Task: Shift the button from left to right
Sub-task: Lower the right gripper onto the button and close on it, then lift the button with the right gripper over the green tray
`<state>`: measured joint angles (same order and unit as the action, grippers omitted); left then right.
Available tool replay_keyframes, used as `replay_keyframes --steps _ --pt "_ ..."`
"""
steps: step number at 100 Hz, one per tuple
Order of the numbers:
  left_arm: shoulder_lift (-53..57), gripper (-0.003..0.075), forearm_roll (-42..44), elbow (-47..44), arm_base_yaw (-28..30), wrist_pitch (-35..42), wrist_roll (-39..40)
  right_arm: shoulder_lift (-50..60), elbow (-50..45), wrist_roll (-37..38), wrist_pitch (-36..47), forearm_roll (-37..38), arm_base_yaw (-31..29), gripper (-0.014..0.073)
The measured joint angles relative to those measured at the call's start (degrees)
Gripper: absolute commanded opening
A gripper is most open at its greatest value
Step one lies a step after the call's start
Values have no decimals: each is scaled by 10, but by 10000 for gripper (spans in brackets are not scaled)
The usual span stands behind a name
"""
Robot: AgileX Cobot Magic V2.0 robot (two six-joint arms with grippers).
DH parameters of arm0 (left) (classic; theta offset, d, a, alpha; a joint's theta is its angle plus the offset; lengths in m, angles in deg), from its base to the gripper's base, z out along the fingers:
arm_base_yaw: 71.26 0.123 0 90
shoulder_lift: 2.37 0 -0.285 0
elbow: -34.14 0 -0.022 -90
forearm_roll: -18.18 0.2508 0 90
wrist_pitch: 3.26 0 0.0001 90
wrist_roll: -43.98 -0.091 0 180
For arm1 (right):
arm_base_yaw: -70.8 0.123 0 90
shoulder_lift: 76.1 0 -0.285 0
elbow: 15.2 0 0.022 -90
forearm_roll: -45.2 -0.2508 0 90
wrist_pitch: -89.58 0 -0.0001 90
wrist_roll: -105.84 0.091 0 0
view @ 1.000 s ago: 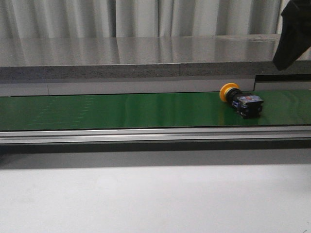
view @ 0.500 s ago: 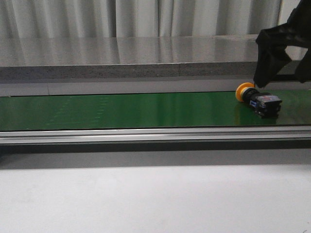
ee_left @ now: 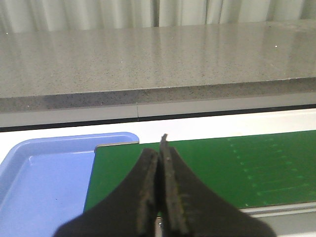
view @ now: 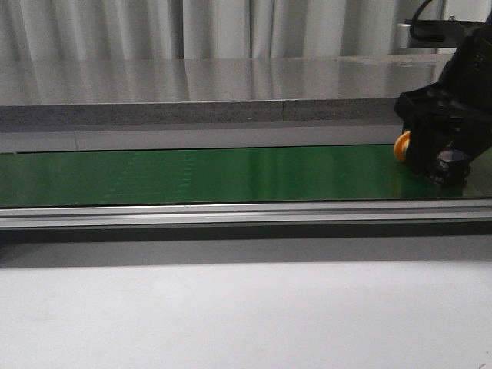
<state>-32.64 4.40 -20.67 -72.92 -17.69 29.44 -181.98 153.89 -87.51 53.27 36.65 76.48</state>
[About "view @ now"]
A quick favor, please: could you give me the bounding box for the dark granite slab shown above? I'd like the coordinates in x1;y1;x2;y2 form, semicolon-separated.
1;54;449;131

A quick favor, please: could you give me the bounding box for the aluminium conveyor frame rail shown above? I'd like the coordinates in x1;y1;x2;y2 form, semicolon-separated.
1;198;491;229

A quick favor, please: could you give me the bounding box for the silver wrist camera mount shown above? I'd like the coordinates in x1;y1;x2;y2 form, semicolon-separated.
397;22;457;50

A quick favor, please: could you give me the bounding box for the white pleated curtain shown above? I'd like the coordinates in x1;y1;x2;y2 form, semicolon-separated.
1;1;491;61

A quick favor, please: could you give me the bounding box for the grey metal base panel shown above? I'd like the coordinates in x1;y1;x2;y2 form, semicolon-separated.
1;118;402;153

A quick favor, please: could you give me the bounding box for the yellow push button switch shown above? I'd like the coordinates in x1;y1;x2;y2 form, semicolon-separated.
393;131;472;188

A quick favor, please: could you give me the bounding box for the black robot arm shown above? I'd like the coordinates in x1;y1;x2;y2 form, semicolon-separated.
394;21;491;186

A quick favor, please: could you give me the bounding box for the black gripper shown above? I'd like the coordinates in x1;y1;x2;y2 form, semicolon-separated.
394;82;491;164

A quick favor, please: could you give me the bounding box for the green conveyor belt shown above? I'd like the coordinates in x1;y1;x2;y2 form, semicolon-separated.
1;145;491;208

